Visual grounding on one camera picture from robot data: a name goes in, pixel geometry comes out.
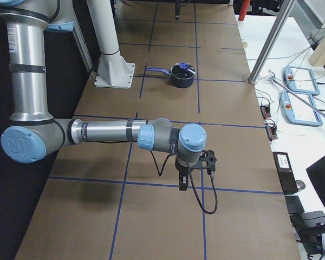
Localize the aluminium frame post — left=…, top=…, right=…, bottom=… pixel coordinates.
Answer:
left=248, top=0, right=297, bottom=85

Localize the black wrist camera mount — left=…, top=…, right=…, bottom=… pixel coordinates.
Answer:
left=195, top=149, right=217, bottom=175

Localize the orange connector board far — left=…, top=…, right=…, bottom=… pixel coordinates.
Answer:
left=260, top=104, right=271, bottom=119

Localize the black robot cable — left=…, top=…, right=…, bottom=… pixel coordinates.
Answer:
left=150, top=150, right=218, bottom=216

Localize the orange connector board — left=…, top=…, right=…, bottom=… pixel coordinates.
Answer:
left=264, top=119, right=278, bottom=141
left=260, top=104, right=271, bottom=119

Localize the far teach pendant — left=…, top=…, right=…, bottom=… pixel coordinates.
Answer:
left=283, top=66, right=320, bottom=96

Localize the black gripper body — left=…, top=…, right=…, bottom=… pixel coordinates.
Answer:
left=174, top=157, right=193, bottom=176

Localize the teach pendant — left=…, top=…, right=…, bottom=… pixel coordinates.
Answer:
left=283, top=66, right=320, bottom=96
left=281, top=90, right=323, bottom=127

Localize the dark blue saucepan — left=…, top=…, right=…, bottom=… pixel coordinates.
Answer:
left=146, top=62, right=196, bottom=88

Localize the orange connector board near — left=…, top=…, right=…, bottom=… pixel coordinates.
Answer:
left=264, top=119, right=278, bottom=141

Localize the glass lid blue knob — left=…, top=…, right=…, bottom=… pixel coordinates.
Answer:
left=171, top=62, right=196, bottom=79

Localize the black power box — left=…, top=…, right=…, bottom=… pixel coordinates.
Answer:
left=272, top=152, right=298, bottom=195

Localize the near teach pendant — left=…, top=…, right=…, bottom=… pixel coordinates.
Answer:
left=281, top=90, right=323, bottom=127

